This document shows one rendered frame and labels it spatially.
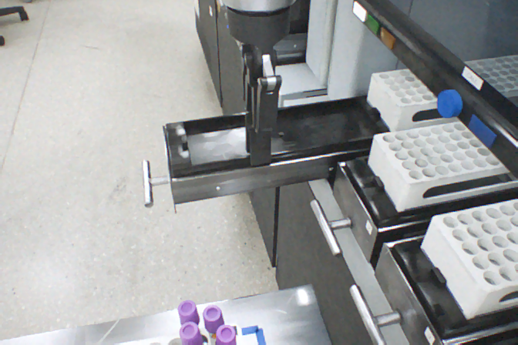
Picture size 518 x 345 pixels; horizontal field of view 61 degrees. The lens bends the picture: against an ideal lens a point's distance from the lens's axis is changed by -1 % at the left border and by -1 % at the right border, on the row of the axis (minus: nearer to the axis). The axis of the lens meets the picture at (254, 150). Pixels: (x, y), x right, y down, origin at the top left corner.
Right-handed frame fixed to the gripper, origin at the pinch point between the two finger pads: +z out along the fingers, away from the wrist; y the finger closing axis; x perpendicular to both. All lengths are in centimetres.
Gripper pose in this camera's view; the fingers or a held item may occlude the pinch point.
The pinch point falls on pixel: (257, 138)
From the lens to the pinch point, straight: 64.0
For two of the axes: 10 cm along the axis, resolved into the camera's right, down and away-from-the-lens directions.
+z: 0.0, 7.6, 6.5
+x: -9.7, 1.6, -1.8
